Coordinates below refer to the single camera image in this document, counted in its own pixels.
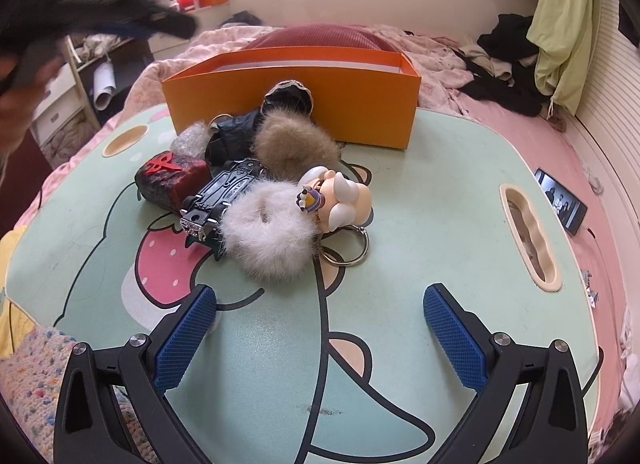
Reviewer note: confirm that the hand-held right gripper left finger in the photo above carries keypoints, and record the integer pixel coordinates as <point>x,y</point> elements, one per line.
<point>185,339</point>

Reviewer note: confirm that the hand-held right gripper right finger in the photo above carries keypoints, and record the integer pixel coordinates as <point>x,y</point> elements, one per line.
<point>455,339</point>

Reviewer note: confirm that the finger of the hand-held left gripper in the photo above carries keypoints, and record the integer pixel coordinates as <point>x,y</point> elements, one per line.
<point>130,18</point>

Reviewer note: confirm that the white fur scrunchie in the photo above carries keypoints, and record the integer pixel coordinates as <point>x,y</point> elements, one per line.
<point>260,249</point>

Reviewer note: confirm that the white bubble wrap ball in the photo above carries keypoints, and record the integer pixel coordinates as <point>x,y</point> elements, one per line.
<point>190,143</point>

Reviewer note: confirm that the green toy car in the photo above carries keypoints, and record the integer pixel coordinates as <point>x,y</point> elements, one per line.
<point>225,194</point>

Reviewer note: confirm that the dark block with red mark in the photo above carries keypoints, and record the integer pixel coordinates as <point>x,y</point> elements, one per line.
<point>170,183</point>

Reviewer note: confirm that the black lace hair accessory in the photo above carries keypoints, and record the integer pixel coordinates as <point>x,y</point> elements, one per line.
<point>290,96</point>

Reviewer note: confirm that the beige fur scrunchie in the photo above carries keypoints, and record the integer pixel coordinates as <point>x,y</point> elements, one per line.
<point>290,146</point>

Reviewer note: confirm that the orange cardboard box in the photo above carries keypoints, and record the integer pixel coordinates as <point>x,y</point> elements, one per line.
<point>365,108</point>

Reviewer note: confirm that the green cartoon desktop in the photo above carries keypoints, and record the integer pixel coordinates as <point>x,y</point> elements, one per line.
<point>425,183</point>

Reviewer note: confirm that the person's left hand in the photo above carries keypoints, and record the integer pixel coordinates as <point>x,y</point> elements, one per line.
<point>12,113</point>

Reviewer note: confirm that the white plastic bag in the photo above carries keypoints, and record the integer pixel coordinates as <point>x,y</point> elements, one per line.
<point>100,46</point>

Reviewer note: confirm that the white drawer cabinet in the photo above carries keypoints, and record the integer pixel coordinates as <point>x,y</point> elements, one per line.
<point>170,48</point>

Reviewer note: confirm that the red container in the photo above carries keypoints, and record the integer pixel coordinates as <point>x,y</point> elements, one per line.
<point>187,2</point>

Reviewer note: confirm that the white paper roll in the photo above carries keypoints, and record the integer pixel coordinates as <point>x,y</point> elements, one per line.
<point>106,88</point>

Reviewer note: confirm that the white desk with shelves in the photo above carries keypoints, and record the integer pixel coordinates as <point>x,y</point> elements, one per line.
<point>85,93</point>

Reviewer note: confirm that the dark grey bag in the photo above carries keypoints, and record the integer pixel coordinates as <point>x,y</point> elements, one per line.
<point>245,19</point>

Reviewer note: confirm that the silver foil wrapper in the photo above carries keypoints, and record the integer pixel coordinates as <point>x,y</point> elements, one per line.
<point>591,291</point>

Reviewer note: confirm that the multicolour crochet blanket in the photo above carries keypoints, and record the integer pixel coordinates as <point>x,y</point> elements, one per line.
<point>30,379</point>

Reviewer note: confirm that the black smartphone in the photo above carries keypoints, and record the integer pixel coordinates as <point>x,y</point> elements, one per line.
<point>560,201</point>

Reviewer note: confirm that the pink bed sheet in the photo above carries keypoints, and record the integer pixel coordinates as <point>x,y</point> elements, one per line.
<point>500,128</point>

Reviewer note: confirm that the black clothes pile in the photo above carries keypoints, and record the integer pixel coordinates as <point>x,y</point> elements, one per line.
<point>505,88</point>

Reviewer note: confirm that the white slatted headboard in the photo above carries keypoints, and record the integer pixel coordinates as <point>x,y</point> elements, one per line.
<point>615,118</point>

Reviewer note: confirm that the beige garment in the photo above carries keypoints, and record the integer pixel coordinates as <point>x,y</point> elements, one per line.
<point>492,66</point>

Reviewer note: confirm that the pink floral quilt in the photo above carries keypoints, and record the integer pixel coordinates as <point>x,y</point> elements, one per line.
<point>440,63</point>

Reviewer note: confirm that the light green hanging cloth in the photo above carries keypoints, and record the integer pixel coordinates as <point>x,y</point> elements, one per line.
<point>565,28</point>

